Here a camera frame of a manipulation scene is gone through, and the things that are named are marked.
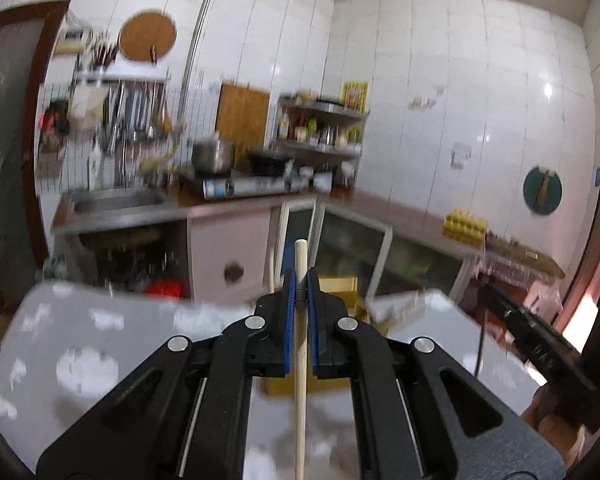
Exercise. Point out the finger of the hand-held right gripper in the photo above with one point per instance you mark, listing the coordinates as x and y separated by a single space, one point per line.
515 320

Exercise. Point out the steel kitchen sink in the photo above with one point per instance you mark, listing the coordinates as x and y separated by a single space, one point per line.
117 201

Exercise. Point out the yellow egg tray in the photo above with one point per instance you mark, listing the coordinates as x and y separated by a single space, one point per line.
465 225

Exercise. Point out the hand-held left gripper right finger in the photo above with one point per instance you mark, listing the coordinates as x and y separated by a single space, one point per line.
314 320

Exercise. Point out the red basket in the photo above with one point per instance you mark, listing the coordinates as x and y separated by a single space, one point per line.
164 288

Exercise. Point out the plastic wrapped furniture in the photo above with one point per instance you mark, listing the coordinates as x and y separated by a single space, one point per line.
520 280

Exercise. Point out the white hanging bag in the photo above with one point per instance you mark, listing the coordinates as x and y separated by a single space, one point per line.
85 105

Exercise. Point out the door with cracked glass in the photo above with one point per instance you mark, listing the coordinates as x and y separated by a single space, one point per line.
10 160

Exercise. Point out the round green board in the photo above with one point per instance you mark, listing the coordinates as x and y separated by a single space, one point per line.
542 191

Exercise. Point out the metal spice shelf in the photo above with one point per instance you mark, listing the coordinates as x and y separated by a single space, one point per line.
322 127

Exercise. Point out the wooden chopstick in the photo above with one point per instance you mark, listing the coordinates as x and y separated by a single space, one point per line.
270 265
301 410

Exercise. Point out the steel cooking pot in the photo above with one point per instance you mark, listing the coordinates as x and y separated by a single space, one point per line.
212 156

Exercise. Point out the yellow packet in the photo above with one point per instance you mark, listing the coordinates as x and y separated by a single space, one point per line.
355 96

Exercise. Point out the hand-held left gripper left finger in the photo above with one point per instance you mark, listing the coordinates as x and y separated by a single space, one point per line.
290 320

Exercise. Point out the metal dish rack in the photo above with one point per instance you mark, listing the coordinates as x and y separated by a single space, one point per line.
122 110

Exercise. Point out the rectangular wooden cutting board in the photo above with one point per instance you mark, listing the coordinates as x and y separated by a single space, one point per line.
243 115

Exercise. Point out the portable gas stove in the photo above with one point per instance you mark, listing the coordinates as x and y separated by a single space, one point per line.
242 187

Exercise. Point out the kitchen counter cabinet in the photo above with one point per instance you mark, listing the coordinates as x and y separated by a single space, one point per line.
380 245

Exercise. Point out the person's right hand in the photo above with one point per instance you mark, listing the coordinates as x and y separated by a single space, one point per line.
555 430

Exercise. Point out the round wooden board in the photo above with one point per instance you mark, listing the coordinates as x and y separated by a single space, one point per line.
147 35

